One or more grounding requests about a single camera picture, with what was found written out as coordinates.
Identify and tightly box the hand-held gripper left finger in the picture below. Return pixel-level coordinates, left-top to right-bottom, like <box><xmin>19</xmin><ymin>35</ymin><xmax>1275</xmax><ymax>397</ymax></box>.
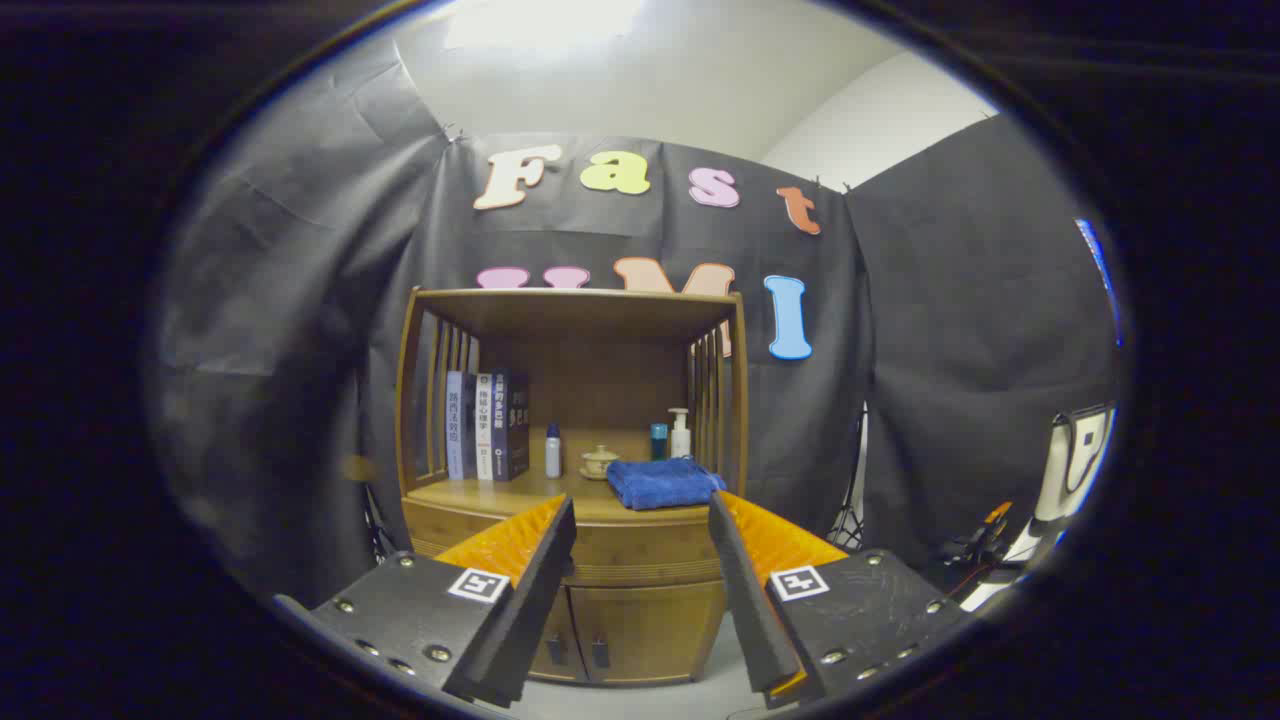
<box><xmin>272</xmin><ymin>494</ymin><xmax>579</xmax><ymax>709</ymax></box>

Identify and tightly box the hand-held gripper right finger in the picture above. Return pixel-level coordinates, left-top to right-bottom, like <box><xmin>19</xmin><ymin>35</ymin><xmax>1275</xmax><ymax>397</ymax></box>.
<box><xmin>708</xmin><ymin>490</ymin><xmax>979</xmax><ymax>711</ymax></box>

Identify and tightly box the wooden drawer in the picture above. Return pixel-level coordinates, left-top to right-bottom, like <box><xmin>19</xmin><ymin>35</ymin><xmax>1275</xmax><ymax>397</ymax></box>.
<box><xmin>403</xmin><ymin>500</ymin><xmax>726</xmax><ymax>589</ymax></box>

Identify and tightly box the wooden cabinet door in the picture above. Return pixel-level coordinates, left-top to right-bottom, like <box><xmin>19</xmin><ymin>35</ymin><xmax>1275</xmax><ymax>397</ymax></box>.
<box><xmin>585</xmin><ymin>582</ymin><xmax>726</xmax><ymax>684</ymax></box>
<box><xmin>530</xmin><ymin>586</ymin><xmax>589</xmax><ymax>683</ymax></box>

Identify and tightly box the wooden countertop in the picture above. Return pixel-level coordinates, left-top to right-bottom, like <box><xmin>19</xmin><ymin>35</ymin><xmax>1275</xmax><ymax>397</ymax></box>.
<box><xmin>405</xmin><ymin>455</ymin><xmax>736</xmax><ymax>526</ymax></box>

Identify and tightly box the wooden cabinet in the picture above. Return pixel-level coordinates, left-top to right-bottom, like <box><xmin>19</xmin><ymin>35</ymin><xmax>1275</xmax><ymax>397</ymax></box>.
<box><xmin>395</xmin><ymin>287</ymin><xmax>749</xmax><ymax>687</ymax></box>

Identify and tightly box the black light stand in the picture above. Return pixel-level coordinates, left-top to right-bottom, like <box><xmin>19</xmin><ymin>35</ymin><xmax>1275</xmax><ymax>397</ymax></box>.
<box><xmin>828</xmin><ymin>405</ymin><xmax>869</xmax><ymax>551</ymax></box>

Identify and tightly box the blue folded towel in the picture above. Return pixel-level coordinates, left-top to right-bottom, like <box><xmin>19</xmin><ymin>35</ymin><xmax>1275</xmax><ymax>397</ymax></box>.
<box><xmin>606</xmin><ymin>457</ymin><xmax>728</xmax><ymax>512</ymax></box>

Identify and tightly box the dark blue book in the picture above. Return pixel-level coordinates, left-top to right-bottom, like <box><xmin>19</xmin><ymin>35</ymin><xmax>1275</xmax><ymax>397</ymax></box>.
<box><xmin>492</xmin><ymin>368</ymin><xmax>531</xmax><ymax>482</ymax></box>

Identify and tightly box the white book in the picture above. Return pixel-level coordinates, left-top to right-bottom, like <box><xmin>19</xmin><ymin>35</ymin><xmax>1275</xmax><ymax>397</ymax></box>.
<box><xmin>475</xmin><ymin>373</ymin><xmax>496</xmax><ymax>481</ymax></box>

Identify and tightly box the light blue book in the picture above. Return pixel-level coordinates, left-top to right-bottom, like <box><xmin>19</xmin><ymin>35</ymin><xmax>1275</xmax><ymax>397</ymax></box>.
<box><xmin>446</xmin><ymin>371</ymin><xmax>469</xmax><ymax>481</ymax></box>

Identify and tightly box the black orange tool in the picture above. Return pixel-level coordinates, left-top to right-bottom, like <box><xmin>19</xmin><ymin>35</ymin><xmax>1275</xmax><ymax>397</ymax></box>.
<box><xmin>940</xmin><ymin>500</ymin><xmax>1016</xmax><ymax>591</ymax></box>

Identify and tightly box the white bag black trim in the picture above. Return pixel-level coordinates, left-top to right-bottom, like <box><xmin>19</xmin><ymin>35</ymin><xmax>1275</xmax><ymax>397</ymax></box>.
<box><xmin>1005</xmin><ymin>405</ymin><xmax>1116</xmax><ymax>566</ymax></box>

